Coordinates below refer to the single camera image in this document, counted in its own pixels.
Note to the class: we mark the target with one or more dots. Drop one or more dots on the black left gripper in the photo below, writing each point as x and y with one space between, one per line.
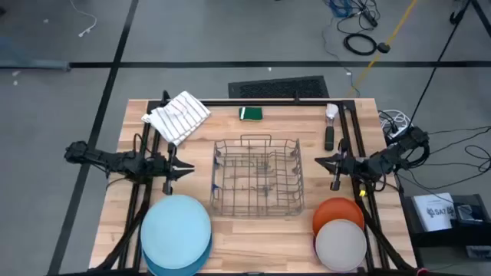
169 168

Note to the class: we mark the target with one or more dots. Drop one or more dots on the black power strip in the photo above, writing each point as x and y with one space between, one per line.
370 18

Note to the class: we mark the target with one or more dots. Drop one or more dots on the black metal table frame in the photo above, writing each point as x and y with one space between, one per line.
268 102

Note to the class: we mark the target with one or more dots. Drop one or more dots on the small orange plate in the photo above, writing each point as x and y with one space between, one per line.
335 209

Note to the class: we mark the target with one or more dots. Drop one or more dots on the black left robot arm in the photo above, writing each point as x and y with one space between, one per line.
115 163

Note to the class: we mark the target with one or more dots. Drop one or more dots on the grey metal beam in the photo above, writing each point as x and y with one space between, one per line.
34 64

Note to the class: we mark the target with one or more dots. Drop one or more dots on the green yellow sponge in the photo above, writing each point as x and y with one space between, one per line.
251 114

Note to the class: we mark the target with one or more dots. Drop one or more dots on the dark flat device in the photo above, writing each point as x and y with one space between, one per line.
468 214

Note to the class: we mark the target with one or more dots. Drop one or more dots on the large light blue plate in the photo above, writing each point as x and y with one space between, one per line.
174 230

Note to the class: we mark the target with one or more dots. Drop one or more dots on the black stand foot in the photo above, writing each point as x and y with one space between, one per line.
456 17

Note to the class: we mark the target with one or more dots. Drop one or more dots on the black perforated mat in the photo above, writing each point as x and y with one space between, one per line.
278 87

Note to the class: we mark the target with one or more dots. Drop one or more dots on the small pale grey plate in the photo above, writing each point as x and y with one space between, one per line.
340 245

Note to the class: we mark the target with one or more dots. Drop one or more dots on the white printed booklet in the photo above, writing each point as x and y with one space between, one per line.
433 212

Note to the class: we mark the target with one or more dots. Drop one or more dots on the grey keypad device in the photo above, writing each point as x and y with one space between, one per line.
479 252

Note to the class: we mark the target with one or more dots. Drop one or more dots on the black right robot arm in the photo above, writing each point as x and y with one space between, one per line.
387 157

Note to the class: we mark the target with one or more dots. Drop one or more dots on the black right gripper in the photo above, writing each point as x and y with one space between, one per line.
347 166

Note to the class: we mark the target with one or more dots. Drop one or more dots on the white striped dish towel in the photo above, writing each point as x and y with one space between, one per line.
178 117

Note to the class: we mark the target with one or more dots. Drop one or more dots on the black equipment box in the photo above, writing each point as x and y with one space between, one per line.
441 237

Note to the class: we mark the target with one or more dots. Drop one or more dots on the black power adapter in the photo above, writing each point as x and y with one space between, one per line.
384 48

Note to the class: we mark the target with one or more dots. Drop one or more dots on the thin black pole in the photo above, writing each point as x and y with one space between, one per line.
442 57

